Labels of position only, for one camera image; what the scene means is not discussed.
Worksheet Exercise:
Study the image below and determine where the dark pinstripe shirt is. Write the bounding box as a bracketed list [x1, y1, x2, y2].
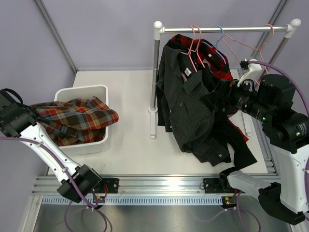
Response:
[157, 40, 231, 166]

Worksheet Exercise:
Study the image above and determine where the plain black shirt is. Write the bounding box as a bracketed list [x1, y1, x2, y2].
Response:
[195, 67, 257, 170]

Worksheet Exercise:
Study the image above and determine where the orange plaid shirt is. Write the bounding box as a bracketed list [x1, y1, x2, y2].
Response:
[30, 96, 119, 146]

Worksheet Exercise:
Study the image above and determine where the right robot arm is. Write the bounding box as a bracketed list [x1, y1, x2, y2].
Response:
[200, 74, 309, 225]

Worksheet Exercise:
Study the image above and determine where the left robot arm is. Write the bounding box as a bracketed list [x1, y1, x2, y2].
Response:
[0, 88, 119, 207]

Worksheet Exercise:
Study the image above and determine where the red black checked shirt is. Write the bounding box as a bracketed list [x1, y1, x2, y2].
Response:
[171, 33, 250, 145]

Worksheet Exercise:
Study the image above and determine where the blue hanger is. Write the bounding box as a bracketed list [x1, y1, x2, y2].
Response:
[201, 25, 229, 74]

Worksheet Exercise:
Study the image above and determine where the metal clothes rack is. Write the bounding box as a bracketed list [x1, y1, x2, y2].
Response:
[148, 18, 301, 139]

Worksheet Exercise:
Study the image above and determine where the white plastic basket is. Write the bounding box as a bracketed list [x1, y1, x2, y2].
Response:
[47, 85, 118, 156]

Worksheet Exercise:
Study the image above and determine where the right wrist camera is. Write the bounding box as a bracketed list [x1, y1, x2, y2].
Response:
[237, 59, 262, 87]

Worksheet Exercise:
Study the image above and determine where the white slotted cable duct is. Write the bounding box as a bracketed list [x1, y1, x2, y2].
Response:
[41, 196, 224, 206]

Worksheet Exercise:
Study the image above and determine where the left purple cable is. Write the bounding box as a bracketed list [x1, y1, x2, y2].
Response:
[0, 136, 109, 232]

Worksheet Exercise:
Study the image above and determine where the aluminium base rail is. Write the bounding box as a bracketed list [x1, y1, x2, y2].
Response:
[31, 175, 282, 194]

